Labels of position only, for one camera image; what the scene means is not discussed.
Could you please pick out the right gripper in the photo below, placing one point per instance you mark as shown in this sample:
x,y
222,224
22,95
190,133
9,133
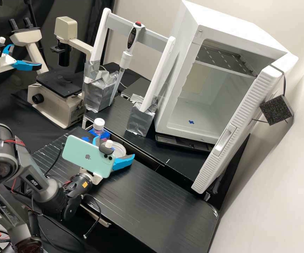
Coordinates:
x,y
97,178

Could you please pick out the right wrist camera phone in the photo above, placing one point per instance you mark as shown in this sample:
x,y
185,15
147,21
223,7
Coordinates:
x,y
86,152

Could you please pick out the petri dish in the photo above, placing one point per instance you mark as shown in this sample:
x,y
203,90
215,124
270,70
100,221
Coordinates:
x,y
120,150

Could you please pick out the white incubator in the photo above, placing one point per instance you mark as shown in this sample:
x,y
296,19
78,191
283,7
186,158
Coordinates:
x,y
220,39

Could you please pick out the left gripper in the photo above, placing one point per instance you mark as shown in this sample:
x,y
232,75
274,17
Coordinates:
x,y
1,62

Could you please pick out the pipette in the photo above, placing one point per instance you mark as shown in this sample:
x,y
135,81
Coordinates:
x,y
131,37

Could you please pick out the small bottle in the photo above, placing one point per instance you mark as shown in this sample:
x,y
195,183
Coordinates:
x,y
99,126

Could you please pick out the cream microscope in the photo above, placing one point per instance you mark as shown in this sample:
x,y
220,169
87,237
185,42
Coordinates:
x,y
53,102

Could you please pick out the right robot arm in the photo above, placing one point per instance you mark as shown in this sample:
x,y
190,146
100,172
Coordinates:
x,y
40,188

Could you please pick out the black platform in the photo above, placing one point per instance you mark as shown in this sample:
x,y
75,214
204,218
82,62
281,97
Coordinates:
x,y
146,203
137,87
179,164

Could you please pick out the incubator door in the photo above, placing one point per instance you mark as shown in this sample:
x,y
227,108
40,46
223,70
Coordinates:
x,y
242,124

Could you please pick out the white pipette stand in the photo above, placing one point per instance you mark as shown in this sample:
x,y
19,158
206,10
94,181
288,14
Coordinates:
x,y
156,76

